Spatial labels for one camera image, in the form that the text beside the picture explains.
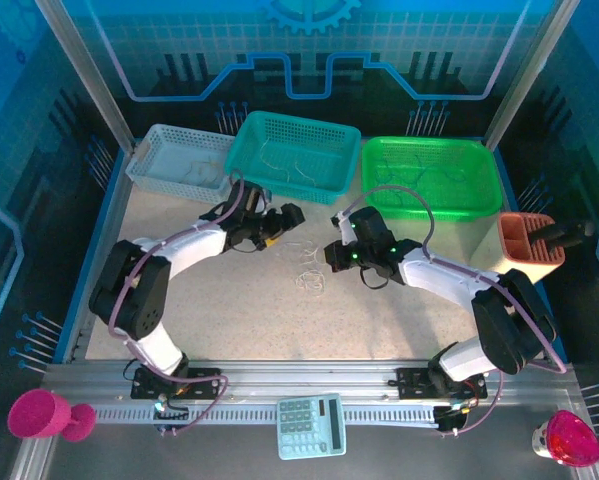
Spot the green plastic basket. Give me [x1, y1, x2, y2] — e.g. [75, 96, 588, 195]
[361, 135, 504, 224]

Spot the light blue calculator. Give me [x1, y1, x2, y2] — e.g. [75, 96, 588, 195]
[277, 393, 348, 461]

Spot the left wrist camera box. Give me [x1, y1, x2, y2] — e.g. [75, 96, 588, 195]
[237, 180, 276, 216]

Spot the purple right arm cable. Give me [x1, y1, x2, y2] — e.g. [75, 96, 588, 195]
[334, 184, 568, 437]

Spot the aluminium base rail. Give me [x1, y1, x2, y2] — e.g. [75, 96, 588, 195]
[43, 358, 583, 401]

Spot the white slotted cable duct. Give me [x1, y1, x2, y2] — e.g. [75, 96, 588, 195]
[93, 403, 443, 427]

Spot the cream utensil holder orange rim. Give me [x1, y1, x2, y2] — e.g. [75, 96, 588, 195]
[471, 212, 566, 291]

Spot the red glitter cup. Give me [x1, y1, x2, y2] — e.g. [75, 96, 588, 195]
[531, 409, 599, 469]

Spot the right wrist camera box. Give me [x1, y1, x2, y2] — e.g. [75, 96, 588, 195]
[331, 206, 396, 247]

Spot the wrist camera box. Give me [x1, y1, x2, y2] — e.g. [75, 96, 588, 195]
[331, 206, 396, 247]
[237, 180, 276, 216]

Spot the magenta goblet cup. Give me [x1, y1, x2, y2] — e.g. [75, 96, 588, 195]
[7, 389, 98, 444]

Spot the teal plastic basket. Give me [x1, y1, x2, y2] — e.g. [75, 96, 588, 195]
[222, 110, 363, 207]

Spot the white plastic basket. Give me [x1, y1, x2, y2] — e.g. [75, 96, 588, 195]
[125, 123, 236, 205]

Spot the aluminium frame post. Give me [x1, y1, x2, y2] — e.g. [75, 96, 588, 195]
[482, 0, 583, 149]
[32, 0, 136, 151]

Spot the black utensil handle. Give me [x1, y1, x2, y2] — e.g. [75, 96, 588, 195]
[528, 218, 596, 250]

